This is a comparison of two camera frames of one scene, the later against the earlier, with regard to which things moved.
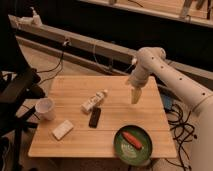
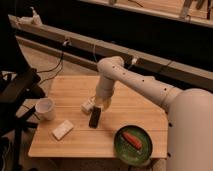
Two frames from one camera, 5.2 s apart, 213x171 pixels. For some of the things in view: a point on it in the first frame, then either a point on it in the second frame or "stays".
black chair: x=20 y=88 stays
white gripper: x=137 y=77 → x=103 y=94
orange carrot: x=132 y=140 stays
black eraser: x=94 y=117 stays
